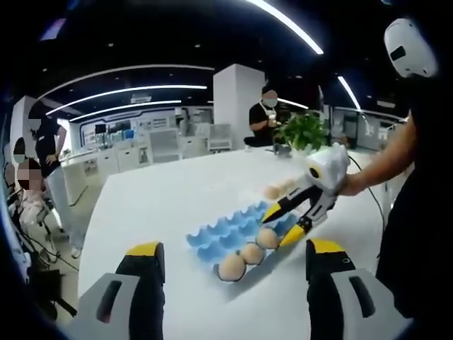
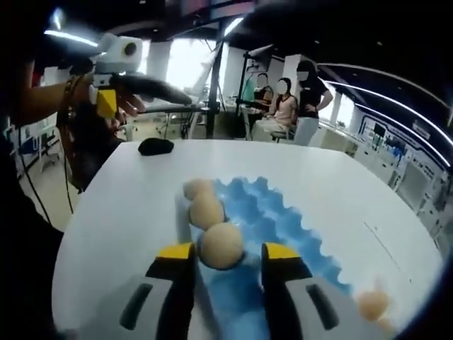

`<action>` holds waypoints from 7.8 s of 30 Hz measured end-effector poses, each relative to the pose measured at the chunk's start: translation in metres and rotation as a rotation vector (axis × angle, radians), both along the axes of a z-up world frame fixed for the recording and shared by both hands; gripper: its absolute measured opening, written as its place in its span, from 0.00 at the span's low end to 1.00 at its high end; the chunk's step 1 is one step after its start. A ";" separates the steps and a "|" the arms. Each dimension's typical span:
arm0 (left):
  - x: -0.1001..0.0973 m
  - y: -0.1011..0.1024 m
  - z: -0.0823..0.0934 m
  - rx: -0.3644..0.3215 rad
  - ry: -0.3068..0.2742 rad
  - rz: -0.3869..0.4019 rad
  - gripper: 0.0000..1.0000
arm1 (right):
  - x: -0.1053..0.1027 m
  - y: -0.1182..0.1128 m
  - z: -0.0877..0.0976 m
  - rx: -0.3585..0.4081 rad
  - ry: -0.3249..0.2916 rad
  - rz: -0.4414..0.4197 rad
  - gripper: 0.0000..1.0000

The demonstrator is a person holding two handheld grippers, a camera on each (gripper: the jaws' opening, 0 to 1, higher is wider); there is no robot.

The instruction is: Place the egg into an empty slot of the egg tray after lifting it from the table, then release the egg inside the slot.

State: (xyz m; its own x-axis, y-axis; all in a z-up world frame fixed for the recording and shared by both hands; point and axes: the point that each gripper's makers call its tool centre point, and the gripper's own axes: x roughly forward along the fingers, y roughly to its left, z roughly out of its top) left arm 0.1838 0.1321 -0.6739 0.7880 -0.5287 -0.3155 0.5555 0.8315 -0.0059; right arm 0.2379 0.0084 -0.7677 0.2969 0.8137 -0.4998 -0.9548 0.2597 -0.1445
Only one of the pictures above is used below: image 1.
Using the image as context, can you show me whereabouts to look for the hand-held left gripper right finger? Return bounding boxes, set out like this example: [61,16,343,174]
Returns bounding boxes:
[306,237,415,340]

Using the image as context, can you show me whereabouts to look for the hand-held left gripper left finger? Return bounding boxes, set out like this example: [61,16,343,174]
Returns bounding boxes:
[67,241,166,340]

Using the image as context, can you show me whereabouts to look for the group of brown eggs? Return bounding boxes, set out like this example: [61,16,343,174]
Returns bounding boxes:
[263,178,297,200]

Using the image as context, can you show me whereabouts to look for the single brown egg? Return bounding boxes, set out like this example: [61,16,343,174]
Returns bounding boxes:
[255,228,280,251]
[217,255,247,283]
[240,243,265,266]

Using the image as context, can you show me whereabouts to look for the blue egg tray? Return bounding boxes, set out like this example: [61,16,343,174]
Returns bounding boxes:
[185,200,298,284]

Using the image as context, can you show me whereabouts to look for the person's right hand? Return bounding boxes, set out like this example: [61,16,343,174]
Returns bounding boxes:
[339,171,368,198]

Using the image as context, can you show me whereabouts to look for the green potted plant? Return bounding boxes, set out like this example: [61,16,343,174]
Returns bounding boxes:
[274,111,332,152]

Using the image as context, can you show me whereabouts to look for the small dark object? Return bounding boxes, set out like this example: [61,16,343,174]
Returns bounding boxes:
[272,144,293,159]

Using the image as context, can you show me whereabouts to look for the white mesh chair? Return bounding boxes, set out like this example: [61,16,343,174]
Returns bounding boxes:
[207,122,233,152]
[148,127,181,162]

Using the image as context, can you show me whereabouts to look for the black floor equipment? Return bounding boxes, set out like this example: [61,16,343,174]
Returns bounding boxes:
[21,268,79,319]

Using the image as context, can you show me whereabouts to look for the operator in black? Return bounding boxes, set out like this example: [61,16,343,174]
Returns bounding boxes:
[374,84,453,319]

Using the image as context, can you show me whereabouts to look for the white table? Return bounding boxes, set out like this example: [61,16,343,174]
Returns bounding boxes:
[77,147,390,340]

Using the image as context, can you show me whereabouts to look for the white square pillar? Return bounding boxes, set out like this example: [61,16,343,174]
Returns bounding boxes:
[212,63,265,153]
[12,95,40,157]

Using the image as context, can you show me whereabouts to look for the long white counter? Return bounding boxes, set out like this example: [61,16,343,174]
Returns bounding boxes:
[59,141,213,203]

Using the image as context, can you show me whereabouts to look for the white worn device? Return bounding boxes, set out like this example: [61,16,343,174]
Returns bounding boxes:
[384,17,438,79]

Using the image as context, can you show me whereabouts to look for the straight ceiling light strip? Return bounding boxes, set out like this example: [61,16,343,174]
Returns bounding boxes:
[243,0,325,56]

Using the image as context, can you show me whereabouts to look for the curved ceiling light strip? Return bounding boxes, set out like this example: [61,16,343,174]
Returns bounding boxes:
[45,84,209,116]

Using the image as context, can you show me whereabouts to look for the hanging display screen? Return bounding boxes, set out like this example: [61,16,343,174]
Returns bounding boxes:
[38,21,68,42]

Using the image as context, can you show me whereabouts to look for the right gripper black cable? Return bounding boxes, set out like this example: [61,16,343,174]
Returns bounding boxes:
[348,154,386,230]

